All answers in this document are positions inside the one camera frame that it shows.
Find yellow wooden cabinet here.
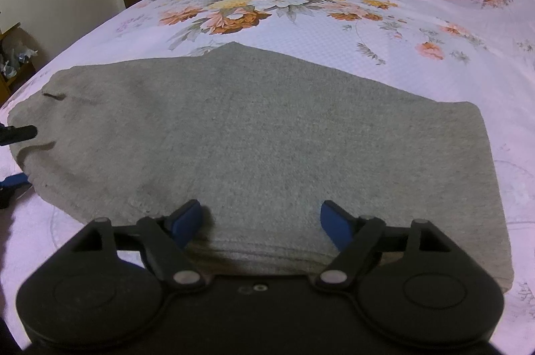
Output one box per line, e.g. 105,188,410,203
0,23,39,106

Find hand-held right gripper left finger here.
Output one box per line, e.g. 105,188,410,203
71,200,206,293

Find pink floral bed sheet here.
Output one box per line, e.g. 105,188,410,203
0,0,535,355

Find grey pants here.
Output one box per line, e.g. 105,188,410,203
7,41,515,293

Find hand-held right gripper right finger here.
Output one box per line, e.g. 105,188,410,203
315,200,454,291

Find small grey figurines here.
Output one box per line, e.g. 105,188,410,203
0,41,38,78

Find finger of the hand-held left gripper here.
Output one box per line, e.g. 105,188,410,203
0,172,32,209
0,124,37,147

